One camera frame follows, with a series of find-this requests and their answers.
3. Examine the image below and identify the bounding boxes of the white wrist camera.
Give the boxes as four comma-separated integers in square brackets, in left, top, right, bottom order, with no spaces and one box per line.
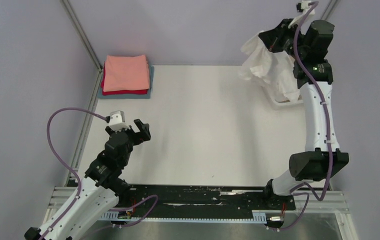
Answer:
[107,110,130,132]
[288,0,318,29]

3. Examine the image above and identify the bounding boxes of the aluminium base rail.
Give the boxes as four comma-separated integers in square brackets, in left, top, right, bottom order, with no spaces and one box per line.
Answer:
[47,186,350,214]

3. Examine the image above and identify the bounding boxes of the left aluminium frame post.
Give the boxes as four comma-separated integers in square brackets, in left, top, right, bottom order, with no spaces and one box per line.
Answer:
[59,0,102,72]

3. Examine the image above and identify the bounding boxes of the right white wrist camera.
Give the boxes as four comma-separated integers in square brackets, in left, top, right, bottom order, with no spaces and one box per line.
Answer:
[288,0,318,29]

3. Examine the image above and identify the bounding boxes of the folded blue t shirt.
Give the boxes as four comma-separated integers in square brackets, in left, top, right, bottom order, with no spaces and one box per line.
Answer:
[97,64,155,100]

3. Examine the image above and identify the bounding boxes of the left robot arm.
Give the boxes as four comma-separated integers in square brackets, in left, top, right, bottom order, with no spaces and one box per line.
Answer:
[24,119,151,240]

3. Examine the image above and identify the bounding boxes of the white plastic basket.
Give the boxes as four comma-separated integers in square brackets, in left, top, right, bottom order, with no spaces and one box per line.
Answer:
[264,87,303,110]

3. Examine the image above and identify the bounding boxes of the folded peach t shirt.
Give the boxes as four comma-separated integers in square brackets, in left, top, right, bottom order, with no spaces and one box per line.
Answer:
[102,54,150,93]

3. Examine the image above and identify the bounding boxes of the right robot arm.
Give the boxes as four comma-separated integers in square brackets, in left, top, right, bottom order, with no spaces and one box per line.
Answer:
[258,18,349,209]

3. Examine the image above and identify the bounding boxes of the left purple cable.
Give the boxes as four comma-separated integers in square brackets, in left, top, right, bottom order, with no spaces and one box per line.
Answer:
[38,107,159,240]

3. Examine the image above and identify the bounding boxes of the folded red t shirt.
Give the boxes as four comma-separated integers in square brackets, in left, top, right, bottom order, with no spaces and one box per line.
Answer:
[102,63,150,95]

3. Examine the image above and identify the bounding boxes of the aluminium frame post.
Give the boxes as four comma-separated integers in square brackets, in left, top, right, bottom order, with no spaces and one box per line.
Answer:
[320,0,340,21]
[59,0,102,72]

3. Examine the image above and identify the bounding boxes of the white slotted cable duct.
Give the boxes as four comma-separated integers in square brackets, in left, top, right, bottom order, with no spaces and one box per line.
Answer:
[98,211,268,224]

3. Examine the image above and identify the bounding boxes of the white t shirt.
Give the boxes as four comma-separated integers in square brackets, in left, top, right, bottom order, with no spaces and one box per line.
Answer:
[238,34,301,101]

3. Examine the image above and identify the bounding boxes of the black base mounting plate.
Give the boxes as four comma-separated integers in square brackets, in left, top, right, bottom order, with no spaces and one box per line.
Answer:
[105,183,296,220]

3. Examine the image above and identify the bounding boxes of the right aluminium frame post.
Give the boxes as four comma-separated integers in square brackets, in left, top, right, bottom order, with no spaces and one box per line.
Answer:
[320,0,340,21]

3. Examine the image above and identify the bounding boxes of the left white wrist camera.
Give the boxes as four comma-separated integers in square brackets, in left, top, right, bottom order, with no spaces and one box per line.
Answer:
[107,110,130,132]

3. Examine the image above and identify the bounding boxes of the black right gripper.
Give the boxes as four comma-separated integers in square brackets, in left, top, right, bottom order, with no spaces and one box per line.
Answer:
[259,18,308,60]

